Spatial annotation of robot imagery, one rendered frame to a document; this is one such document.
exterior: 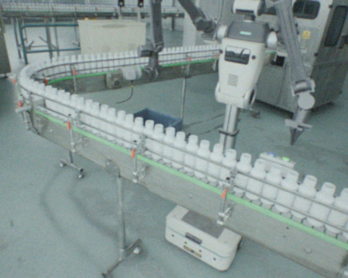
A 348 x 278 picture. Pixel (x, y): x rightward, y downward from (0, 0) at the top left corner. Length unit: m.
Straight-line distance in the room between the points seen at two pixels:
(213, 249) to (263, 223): 0.88
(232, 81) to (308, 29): 3.09
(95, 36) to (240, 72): 3.85
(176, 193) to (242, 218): 0.32
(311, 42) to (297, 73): 3.43
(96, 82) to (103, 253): 1.52
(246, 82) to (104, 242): 1.55
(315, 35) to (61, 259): 4.12
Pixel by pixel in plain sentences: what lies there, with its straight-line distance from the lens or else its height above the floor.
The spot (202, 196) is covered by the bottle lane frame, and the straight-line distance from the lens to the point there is 1.22.
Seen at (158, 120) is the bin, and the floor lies 0.88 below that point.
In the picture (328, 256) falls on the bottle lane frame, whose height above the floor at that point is 0.92.
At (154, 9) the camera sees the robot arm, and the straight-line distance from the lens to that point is 1.44.
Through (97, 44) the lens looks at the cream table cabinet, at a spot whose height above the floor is 0.83.
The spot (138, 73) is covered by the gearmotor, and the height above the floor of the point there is 0.99.
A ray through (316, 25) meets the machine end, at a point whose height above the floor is 1.44.
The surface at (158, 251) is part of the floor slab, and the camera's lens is 2.21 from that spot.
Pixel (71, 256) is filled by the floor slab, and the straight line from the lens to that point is 2.25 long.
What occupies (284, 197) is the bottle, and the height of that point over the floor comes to 1.07.
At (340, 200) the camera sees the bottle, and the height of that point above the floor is 1.13.
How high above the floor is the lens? 1.70
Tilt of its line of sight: 28 degrees down
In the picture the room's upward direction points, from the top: 4 degrees clockwise
